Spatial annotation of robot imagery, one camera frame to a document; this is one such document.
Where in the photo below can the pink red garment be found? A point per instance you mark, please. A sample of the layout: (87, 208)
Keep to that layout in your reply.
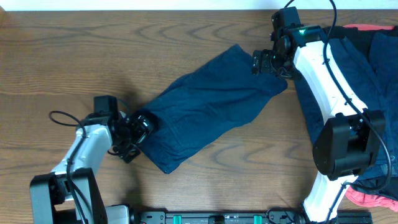
(359, 198)

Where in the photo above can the black garment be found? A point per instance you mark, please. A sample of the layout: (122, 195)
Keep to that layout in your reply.
(357, 35)

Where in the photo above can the dark blue shorts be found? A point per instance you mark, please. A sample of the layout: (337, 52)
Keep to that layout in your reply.
(199, 107)

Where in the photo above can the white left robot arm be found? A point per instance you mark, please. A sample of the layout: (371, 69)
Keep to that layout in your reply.
(69, 193)

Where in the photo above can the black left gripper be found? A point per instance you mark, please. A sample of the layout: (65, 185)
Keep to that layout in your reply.
(137, 134)

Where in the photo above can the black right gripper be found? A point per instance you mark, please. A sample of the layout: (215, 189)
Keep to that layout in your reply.
(266, 55)

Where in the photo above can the dark navy garment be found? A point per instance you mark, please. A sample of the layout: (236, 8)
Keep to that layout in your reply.
(383, 58)

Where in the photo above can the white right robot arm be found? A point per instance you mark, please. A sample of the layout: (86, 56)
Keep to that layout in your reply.
(350, 138)

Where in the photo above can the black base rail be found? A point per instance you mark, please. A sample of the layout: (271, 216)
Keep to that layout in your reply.
(274, 215)

